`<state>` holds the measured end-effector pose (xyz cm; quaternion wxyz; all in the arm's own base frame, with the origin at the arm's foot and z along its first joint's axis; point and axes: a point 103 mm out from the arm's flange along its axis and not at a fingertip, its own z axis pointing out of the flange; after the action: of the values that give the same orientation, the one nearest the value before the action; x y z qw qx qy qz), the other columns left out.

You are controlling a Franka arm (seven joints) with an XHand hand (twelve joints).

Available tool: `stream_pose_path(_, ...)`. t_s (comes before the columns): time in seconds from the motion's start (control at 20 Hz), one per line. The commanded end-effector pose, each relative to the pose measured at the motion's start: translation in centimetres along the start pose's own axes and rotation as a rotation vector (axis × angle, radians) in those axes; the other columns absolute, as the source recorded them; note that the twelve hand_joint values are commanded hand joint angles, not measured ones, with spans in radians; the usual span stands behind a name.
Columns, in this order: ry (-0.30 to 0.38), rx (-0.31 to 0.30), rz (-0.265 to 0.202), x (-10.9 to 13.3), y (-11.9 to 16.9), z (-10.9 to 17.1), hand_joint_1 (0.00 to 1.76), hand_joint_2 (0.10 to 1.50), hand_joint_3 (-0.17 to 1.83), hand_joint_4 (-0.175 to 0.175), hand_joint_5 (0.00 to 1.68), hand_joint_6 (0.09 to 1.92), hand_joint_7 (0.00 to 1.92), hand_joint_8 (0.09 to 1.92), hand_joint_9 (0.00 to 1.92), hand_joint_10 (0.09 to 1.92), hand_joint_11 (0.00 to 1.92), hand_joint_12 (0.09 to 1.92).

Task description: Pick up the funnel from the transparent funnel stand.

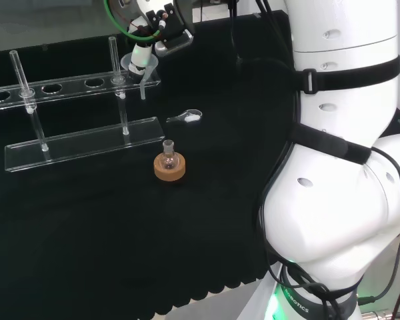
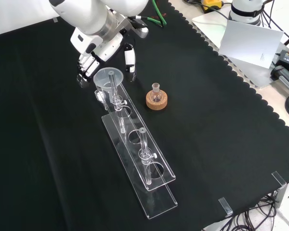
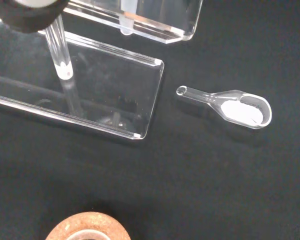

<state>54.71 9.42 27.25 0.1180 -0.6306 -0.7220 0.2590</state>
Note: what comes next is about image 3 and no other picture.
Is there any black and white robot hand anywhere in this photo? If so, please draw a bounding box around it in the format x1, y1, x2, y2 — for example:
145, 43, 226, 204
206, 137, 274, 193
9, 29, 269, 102
0, 0, 71, 34

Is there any clear acrylic funnel stand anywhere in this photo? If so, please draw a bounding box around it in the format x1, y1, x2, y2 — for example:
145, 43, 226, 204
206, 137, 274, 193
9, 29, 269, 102
0, 0, 204, 141

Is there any glass weighing funnel with powder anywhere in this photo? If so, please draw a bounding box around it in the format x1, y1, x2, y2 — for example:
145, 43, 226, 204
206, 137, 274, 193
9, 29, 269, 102
175, 85, 273, 130

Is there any black bench cloth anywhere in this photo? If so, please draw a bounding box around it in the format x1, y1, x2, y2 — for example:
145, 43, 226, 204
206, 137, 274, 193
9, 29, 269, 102
0, 0, 300, 240

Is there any brown cork ring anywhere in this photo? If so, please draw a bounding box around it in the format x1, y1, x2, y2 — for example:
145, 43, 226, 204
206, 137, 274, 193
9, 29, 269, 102
44, 211, 132, 240

